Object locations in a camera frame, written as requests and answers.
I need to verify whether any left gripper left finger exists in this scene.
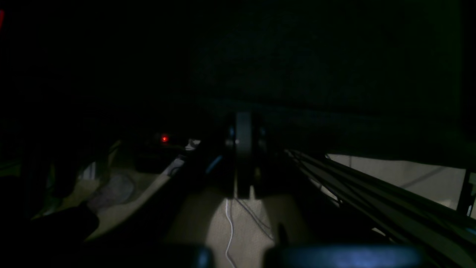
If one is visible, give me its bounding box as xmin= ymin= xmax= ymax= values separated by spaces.
xmin=76 ymin=112 xmax=245 ymax=268

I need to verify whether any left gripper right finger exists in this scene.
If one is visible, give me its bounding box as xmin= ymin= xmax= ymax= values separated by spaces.
xmin=244 ymin=112 xmax=424 ymax=268

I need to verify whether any white power strip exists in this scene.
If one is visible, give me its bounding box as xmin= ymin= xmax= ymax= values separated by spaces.
xmin=134 ymin=133 xmax=201 ymax=176

